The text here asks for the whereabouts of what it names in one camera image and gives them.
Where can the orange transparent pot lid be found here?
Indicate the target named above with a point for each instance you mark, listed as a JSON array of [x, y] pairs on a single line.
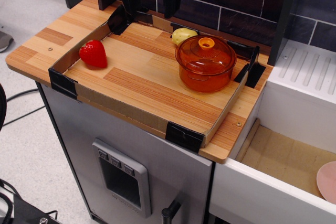
[[207, 55]]

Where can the orange transparent pot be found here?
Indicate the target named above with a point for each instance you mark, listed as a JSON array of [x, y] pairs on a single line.
[[206, 76]]

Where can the yellow toy potato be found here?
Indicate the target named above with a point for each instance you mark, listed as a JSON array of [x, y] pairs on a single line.
[[182, 34]]

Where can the red toy strawberry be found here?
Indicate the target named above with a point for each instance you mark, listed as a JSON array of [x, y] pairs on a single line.
[[93, 53]]

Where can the cardboard fence with black tape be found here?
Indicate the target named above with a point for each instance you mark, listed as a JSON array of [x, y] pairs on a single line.
[[142, 86]]

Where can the grey toy kitchen cabinet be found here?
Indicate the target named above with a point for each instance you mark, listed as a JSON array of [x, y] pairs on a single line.
[[125, 174]]

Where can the white toy sink unit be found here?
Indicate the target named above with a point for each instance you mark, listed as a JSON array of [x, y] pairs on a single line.
[[271, 175]]

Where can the pink plate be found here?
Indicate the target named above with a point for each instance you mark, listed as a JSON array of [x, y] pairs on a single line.
[[326, 181]]

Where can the black upright post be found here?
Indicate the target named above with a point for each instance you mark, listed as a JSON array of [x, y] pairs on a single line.
[[280, 39]]

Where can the black cabinet door handle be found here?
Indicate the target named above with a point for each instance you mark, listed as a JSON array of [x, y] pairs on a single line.
[[167, 214]]

